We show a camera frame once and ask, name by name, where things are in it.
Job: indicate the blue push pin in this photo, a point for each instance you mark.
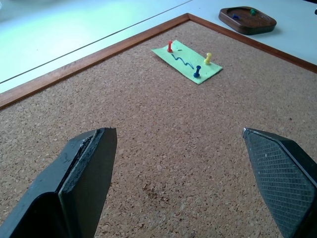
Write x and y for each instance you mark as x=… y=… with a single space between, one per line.
x=235 y=17
x=197 y=72

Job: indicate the yellow push pin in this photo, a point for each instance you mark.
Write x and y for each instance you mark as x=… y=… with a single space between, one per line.
x=208 y=58

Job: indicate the green paper note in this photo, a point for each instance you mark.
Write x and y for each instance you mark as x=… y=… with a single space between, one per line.
x=186 y=62

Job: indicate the cork board with wooden frame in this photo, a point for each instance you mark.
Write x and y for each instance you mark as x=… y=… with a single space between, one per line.
x=158 y=129

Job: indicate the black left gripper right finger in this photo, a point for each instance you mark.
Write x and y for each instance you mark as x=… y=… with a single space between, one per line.
x=284 y=183

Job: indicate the dark wooden tray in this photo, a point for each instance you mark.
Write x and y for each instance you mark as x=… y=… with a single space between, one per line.
x=247 y=20

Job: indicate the red push pin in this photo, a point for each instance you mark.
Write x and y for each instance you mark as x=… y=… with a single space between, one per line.
x=169 y=46

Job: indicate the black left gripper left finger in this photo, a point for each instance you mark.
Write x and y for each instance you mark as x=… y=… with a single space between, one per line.
x=74 y=188

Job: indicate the green pin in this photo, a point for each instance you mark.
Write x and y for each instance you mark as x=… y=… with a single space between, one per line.
x=252 y=11

